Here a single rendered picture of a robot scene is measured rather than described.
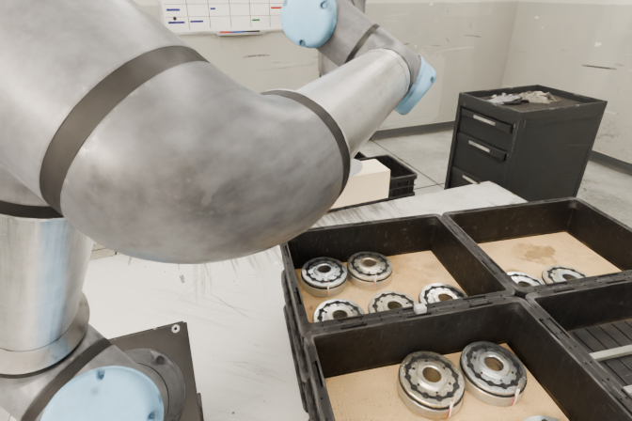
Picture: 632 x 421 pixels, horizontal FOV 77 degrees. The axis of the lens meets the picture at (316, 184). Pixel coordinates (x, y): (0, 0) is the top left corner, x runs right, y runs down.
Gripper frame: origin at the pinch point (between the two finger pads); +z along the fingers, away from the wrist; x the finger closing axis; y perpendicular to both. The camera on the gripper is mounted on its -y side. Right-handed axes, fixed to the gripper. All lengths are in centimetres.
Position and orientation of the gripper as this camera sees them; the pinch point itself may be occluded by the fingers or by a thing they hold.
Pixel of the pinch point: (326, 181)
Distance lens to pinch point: 75.6
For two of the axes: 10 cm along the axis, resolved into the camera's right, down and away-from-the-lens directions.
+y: 9.3, -1.6, 3.3
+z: 0.0, 9.0, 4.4
